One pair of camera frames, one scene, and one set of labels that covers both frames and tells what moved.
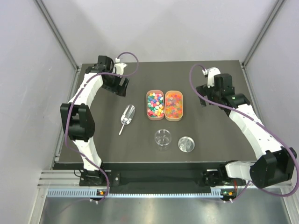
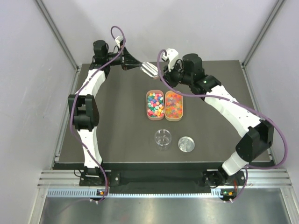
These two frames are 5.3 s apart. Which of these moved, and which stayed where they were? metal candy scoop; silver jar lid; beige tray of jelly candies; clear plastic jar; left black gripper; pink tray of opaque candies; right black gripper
Moved: left black gripper; metal candy scoop; right black gripper
Stayed: pink tray of opaque candies; clear plastic jar; silver jar lid; beige tray of jelly candies
